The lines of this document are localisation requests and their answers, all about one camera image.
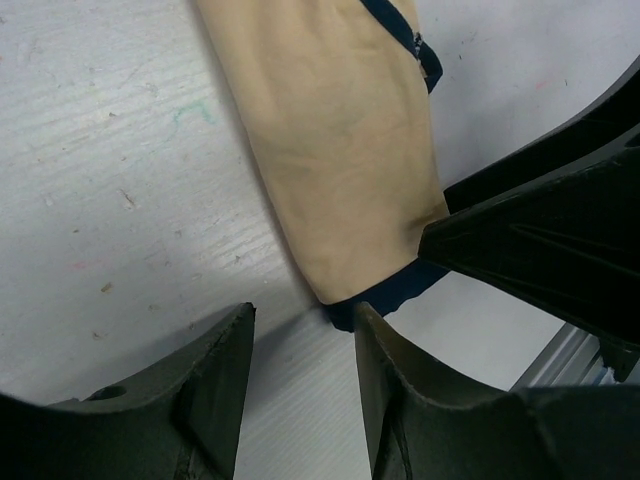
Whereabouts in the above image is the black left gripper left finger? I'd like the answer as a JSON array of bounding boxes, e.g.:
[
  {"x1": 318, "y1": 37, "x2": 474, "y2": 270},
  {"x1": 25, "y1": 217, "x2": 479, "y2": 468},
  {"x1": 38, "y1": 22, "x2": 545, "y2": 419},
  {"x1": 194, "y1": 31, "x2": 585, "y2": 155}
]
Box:
[{"x1": 1, "y1": 303, "x2": 255, "y2": 479}]

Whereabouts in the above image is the beige underwear with dark trim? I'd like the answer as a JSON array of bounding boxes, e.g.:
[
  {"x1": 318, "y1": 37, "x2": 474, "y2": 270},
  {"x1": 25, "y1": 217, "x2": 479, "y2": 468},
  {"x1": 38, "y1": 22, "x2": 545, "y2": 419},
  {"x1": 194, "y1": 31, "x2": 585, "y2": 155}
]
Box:
[{"x1": 199, "y1": 1, "x2": 448, "y2": 331}]

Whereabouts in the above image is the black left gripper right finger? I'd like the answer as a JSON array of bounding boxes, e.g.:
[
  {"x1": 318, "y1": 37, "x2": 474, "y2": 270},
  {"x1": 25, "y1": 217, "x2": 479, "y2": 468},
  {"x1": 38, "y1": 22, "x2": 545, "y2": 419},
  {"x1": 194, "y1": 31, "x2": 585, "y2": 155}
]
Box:
[{"x1": 354, "y1": 303, "x2": 639, "y2": 479}]

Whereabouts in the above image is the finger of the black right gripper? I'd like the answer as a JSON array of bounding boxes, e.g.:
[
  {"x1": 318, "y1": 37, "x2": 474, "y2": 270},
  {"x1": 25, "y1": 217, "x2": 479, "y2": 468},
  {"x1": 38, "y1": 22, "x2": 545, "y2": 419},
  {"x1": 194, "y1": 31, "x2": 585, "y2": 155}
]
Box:
[
  {"x1": 445, "y1": 60, "x2": 639, "y2": 214},
  {"x1": 419, "y1": 144, "x2": 639, "y2": 382}
]

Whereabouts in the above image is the aluminium front rail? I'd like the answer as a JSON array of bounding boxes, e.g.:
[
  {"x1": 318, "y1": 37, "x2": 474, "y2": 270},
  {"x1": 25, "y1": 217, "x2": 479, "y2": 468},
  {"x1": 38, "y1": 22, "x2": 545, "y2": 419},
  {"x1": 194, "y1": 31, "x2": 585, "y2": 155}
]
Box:
[{"x1": 511, "y1": 324, "x2": 616, "y2": 391}]

